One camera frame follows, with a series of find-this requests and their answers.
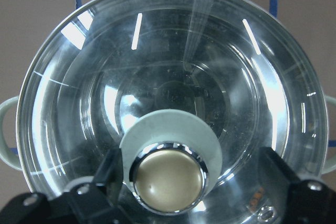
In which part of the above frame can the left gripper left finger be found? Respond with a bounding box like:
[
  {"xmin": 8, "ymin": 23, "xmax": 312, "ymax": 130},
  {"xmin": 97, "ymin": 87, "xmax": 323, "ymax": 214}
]
[{"xmin": 1, "ymin": 148, "xmax": 123, "ymax": 223}]

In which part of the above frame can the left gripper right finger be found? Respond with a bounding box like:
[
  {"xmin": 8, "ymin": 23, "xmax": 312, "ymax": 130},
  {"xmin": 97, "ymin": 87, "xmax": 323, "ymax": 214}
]
[{"xmin": 258, "ymin": 147, "xmax": 335, "ymax": 223}]

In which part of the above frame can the glass pot lid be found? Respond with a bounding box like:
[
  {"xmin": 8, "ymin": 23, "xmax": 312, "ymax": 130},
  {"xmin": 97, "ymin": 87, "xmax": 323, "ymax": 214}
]
[{"xmin": 16, "ymin": 0, "xmax": 328, "ymax": 223}]

